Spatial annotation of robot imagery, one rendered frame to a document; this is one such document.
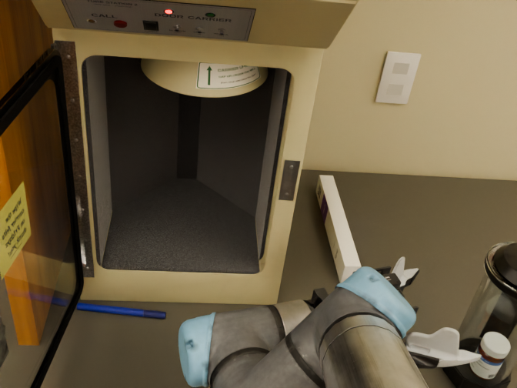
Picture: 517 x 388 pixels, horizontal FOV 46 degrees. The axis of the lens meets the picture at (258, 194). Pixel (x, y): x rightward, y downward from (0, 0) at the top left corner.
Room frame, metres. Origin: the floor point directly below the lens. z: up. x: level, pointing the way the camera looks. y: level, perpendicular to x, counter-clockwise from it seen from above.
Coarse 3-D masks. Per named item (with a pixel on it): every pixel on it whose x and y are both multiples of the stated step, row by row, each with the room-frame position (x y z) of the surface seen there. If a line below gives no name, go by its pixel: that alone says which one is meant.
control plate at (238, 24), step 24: (72, 0) 0.57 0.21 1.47; (96, 0) 0.57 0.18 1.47; (120, 0) 0.57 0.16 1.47; (144, 0) 0.57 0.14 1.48; (72, 24) 0.61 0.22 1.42; (96, 24) 0.61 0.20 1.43; (168, 24) 0.61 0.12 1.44; (192, 24) 0.61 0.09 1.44; (216, 24) 0.61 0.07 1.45; (240, 24) 0.61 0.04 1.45
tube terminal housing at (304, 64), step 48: (96, 48) 0.65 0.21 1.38; (144, 48) 0.66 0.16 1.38; (192, 48) 0.67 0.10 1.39; (240, 48) 0.68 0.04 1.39; (288, 48) 0.69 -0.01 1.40; (288, 96) 0.72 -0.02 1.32; (288, 144) 0.69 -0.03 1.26; (288, 240) 0.69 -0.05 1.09; (96, 288) 0.65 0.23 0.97; (144, 288) 0.66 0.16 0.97; (192, 288) 0.67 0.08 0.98; (240, 288) 0.68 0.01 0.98
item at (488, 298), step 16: (496, 272) 0.60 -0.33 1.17; (480, 288) 0.62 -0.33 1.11; (496, 288) 0.59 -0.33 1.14; (512, 288) 0.57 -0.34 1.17; (480, 304) 0.60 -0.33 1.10; (496, 304) 0.58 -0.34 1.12; (512, 304) 0.57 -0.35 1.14; (464, 320) 0.62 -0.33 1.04; (480, 320) 0.59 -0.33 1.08; (496, 320) 0.58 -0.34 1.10; (512, 320) 0.57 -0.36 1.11; (464, 336) 0.60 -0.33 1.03; (480, 336) 0.58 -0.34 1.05; (496, 336) 0.57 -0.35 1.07; (512, 336) 0.57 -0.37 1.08; (480, 352) 0.58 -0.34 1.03; (496, 352) 0.57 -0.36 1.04; (512, 352) 0.57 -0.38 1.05; (464, 368) 0.58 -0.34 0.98; (480, 368) 0.57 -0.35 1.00; (496, 368) 0.57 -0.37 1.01; (512, 368) 0.58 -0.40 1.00; (496, 384) 0.57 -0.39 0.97
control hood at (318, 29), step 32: (32, 0) 0.57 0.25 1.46; (160, 0) 0.57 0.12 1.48; (192, 0) 0.57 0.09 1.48; (224, 0) 0.57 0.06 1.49; (256, 0) 0.57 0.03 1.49; (288, 0) 0.57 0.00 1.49; (320, 0) 0.58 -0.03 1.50; (352, 0) 0.58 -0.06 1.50; (128, 32) 0.63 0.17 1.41; (256, 32) 0.63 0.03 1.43; (288, 32) 0.63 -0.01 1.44; (320, 32) 0.63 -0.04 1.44
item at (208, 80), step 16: (144, 64) 0.74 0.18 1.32; (160, 64) 0.71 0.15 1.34; (176, 64) 0.70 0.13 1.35; (192, 64) 0.70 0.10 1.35; (208, 64) 0.70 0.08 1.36; (224, 64) 0.71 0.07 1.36; (160, 80) 0.70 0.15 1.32; (176, 80) 0.69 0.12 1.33; (192, 80) 0.69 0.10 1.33; (208, 80) 0.69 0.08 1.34; (224, 80) 0.70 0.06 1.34; (240, 80) 0.71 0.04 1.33; (256, 80) 0.73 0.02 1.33; (208, 96) 0.69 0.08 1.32; (224, 96) 0.69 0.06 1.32
